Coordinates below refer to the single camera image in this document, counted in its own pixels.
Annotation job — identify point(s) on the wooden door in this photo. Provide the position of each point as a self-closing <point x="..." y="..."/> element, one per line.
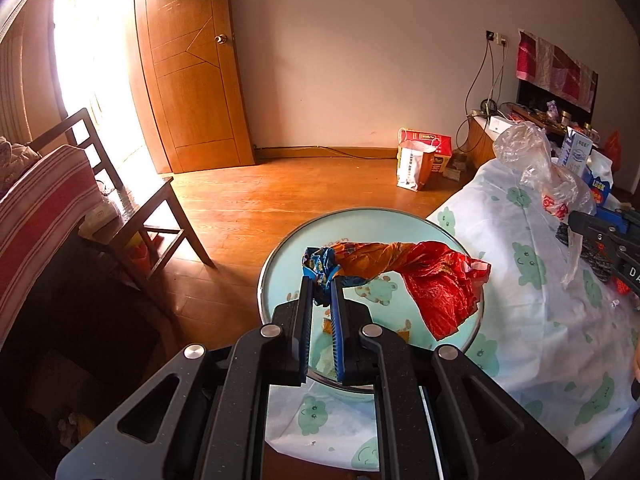
<point x="195" y="85"/>

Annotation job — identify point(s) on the blue drink carton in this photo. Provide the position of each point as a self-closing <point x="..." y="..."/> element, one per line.
<point x="600" y="187"/>

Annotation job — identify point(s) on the heap of clothes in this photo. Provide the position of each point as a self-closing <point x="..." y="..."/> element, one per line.
<point x="10" y="155"/>

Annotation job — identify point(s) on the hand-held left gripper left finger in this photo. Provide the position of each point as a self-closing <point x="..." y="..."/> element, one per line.
<point x="300" y="330"/>

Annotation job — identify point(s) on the cloth-covered television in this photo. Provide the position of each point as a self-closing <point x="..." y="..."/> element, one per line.
<point x="550" y="65"/>

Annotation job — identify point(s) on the brass door knob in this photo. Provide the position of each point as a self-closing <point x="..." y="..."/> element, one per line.
<point x="220" y="39"/>

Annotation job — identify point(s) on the wooden side cabinet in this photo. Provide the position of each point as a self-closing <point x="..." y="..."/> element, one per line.
<point x="482" y="145"/>

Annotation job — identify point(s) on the white paper bag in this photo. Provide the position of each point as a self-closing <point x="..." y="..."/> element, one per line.
<point x="410" y="165"/>

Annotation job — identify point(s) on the red striped blanket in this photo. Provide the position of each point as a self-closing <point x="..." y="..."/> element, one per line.
<point x="40" y="210"/>

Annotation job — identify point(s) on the red gift box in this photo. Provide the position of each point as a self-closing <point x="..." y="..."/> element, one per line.
<point x="430" y="140"/>

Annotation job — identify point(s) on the red orange plastic bag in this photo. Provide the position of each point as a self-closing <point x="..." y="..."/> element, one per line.
<point x="440" y="285"/>

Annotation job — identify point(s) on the frog print tablecloth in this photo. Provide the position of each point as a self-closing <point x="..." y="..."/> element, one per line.
<point x="530" y="320"/>

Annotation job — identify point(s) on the dark grey ribbed cloth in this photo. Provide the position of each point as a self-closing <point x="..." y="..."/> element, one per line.
<point x="597" y="262"/>

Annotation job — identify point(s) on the white box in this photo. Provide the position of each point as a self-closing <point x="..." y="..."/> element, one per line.
<point x="502" y="124"/>

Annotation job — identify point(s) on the striped curtain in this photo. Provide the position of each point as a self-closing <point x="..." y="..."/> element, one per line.
<point x="12" y="85"/>

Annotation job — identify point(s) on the light blue cartoon basin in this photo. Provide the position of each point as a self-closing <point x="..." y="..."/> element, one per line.
<point x="360" y="230"/>

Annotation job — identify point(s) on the white tissue packet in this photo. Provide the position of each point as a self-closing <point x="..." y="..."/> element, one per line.
<point x="100" y="220"/>

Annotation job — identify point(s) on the dark shelf unit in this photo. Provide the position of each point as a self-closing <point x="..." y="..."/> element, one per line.
<point x="530" y="95"/>

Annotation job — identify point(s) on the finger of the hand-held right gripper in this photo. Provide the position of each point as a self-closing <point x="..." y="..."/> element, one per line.
<point x="592" y="227"/>

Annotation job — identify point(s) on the white milk carton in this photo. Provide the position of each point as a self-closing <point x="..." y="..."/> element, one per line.
<point x="575" y="152"/>

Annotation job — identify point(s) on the dark wooden chair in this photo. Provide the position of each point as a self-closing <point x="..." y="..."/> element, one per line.
<point x="145" y="205"/>

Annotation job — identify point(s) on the clear plastic bag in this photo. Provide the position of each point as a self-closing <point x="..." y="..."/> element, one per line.
<point x="525" y="145"/>

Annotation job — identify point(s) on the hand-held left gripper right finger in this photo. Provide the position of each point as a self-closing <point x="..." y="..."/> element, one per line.
<point x="337" y="330"/>

